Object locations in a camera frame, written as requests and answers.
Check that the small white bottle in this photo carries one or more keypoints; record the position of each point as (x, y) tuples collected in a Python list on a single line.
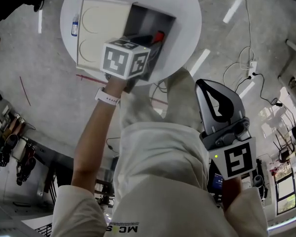
[(75, 26)]

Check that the white wristwatch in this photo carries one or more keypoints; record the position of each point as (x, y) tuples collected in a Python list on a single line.
[(106, 97)]

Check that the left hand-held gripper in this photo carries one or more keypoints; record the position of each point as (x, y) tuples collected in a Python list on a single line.
[(116, 58)]

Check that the person's white shirt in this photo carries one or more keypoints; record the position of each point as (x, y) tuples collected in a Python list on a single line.
[(162, 181)]

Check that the person's light trousers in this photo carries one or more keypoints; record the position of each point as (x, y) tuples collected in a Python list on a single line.
[(180, 100)]

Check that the person's left forearm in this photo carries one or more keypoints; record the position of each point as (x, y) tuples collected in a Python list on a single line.
[(93, 142)]

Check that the white power strip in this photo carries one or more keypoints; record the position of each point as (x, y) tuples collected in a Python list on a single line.
[(253, 65)]

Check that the grey box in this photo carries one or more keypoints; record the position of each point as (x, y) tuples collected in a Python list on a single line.
[(101, 28)]

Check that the round white table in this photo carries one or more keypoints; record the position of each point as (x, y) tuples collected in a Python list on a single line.
[(185, 28)]

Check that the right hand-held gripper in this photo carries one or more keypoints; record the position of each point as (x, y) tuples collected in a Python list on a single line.
[(239, 159)]

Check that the person's right forearm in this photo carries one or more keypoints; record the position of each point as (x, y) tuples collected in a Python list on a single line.
[(232, 194)]

